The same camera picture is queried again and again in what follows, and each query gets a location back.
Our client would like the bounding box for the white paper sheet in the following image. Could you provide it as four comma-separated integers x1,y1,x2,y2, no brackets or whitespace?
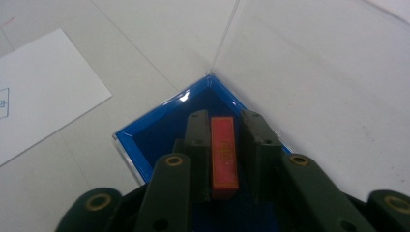
0,27,113,167

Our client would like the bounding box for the red rectangular stamp block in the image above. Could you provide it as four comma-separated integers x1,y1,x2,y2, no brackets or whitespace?
210,116,241,201

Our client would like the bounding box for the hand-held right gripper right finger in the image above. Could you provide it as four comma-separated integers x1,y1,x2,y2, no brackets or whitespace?
241,109,285,201

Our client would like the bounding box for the blue ink pad clear case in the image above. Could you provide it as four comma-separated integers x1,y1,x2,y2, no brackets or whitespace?
112,0,410,232

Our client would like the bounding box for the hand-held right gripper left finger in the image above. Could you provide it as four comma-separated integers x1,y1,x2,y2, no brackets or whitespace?
173,109,213,203

